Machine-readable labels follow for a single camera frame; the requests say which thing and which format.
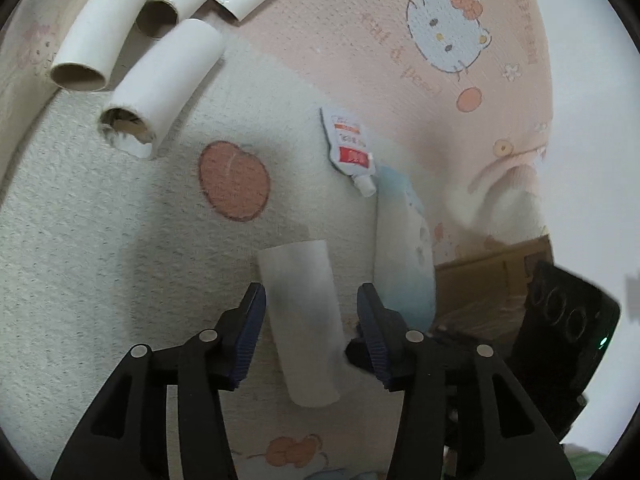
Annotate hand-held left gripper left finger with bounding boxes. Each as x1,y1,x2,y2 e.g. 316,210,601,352
50,282,267,480

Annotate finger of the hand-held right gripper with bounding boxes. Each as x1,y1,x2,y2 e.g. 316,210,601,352
344,337,375,373

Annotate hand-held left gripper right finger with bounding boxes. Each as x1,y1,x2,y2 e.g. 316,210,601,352
356,282,576,480

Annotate light blue white pouch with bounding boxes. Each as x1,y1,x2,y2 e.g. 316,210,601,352
374,167,437,333

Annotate green cloth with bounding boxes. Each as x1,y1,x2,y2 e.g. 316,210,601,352
562,447,608,480

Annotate brown cardboard box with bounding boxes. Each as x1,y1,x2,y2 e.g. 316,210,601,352
432,235,556,341

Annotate pink printed blanket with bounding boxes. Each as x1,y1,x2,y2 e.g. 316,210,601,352
0,0,556,480

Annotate white red label sachet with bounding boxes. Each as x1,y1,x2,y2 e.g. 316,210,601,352
320,106,378,197

